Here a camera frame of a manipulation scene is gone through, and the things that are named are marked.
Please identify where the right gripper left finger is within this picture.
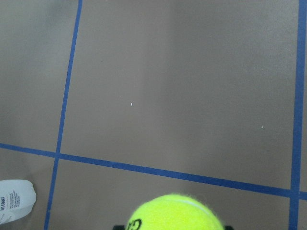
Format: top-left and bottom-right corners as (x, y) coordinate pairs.
(113, 225), (125, 230)

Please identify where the yellow Roland Garros tennis ball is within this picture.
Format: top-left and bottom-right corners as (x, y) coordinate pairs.
(125, 194), (224, 230)

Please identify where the clear tennis ball can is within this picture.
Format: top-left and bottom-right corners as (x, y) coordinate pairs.
(0, 180), (36, 225)

